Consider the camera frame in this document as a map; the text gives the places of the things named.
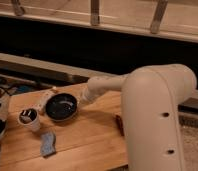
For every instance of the white bottle lying down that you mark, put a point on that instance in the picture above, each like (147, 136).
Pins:
(40, 105)

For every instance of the white arm end tip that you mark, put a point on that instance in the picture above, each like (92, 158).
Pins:
(87, 95)

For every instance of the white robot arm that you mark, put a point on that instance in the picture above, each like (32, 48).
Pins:
(150, 97)

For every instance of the wooden table board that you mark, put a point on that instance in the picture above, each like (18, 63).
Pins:
(89, 142)

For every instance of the white paper cup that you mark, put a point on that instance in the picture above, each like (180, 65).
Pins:
(29, 119)

